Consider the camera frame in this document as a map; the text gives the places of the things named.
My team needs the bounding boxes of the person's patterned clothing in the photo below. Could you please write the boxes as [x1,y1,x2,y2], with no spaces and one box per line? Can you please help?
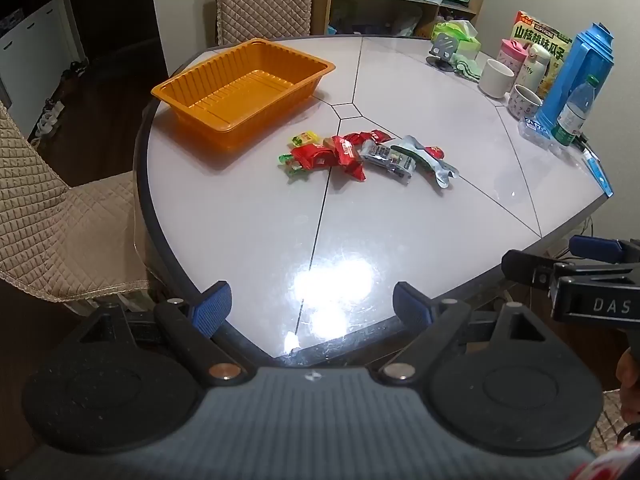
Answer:
[570,425,640,480]

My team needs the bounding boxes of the grey phone stand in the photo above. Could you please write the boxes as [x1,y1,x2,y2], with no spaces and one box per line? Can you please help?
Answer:
[426,34,460,68]

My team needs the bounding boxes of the green label water bottle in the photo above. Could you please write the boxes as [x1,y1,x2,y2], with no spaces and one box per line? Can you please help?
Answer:
[551,75,601,147]

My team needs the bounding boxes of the blue flat packet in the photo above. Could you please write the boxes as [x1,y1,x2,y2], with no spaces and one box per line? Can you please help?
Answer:
[582,150,615,197]

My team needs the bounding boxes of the large red candy packet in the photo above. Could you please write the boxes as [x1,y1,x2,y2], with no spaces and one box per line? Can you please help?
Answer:
[291,143,337,171]

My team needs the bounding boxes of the orange plastic tray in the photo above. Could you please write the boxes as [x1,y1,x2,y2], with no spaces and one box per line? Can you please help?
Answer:
[151,38,336,155]

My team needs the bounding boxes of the crushed clear plastic bottle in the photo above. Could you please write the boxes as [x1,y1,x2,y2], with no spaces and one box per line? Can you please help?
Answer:
[517,116,563,153]

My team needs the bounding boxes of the white printed bottle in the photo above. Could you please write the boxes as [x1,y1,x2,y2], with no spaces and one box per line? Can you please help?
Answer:
[515,44,552,98]

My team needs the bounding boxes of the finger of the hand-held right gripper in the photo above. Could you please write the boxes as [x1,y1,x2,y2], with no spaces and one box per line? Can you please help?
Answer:
[501,249,636,290]
[569,236,640,263]

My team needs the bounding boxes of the pink lidded bottle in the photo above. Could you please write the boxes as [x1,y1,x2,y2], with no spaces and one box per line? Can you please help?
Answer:
[496,37,526,78]

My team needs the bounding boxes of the patterned white cup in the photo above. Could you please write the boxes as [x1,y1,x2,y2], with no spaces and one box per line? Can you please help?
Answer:
[507,84,544,122]

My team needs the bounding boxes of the green cloth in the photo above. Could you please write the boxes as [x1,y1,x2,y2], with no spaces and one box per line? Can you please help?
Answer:
[452,55,482,82]

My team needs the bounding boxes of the green tissue box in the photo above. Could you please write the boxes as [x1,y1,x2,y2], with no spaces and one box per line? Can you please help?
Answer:
[431,19,482,60]

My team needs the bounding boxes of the white cabinet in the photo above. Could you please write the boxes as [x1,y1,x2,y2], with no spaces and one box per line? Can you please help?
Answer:
[0,0,88,133]

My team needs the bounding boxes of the green candy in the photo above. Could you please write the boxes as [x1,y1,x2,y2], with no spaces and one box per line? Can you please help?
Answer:
[277,152,307,177]

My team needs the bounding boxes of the beige quilted chair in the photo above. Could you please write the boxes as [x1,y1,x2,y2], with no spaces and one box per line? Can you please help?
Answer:
[0,97,151,306]
[587,387,633,456]
[202,0,317,47]

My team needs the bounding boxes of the blue thermos jug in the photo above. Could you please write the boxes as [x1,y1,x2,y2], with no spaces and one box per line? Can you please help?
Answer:
[534,22,615,133]

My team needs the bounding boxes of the clear printed snack packet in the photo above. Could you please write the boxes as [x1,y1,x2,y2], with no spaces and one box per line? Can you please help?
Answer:
[360,140,416,184]

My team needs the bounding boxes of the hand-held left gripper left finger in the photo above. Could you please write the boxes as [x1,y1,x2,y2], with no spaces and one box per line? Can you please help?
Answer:
[80,280,256,388]

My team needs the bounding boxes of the red candy with pale label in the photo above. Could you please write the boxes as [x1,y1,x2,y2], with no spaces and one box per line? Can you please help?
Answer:
[332,136,362,166]

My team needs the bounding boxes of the silver green snack wrapper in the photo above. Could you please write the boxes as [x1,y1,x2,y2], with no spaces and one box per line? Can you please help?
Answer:
[390,135,460,192]

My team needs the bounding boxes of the person's right hand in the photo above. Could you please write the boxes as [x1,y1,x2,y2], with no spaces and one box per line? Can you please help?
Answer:
[616,347,640,423]

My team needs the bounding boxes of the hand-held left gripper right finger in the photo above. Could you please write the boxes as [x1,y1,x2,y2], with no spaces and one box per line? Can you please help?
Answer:
[377,281,561,388]

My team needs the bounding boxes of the white shoes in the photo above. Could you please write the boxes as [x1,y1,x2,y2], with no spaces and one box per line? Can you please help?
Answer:
[29,99,67,137]

